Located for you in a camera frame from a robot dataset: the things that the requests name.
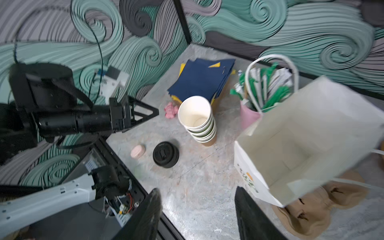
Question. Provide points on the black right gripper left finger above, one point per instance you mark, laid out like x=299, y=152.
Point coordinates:
x=143, y=225

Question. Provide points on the pink earbud case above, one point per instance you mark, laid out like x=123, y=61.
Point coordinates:
x=137, y=151

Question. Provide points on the stack of paper cups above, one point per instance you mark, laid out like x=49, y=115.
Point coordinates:
x=196, y=116

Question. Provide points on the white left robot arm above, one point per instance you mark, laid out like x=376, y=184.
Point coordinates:
x=47, y=104

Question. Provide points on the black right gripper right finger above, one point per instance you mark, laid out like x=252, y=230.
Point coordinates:
x=252, y=222

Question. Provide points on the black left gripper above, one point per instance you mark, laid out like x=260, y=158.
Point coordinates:
x=124, y=116

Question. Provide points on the pink cup holder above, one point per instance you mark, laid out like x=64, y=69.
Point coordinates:
x=248, y=116

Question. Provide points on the brown pulp cup carrier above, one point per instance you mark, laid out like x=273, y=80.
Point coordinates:
x=310, y=215

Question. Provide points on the dark blue napkin stack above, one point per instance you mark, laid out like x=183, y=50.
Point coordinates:
x=201, y=79

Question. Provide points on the green white wrapped straws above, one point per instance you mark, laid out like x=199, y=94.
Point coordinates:
x=269, y=86

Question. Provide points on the white paper takeout bag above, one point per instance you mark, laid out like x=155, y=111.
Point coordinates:
x=318, y=133

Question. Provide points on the stack of black lids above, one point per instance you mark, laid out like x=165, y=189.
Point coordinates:
x=166, y=155

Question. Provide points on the small pink pig toy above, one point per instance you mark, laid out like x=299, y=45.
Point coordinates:
x=171, y=110

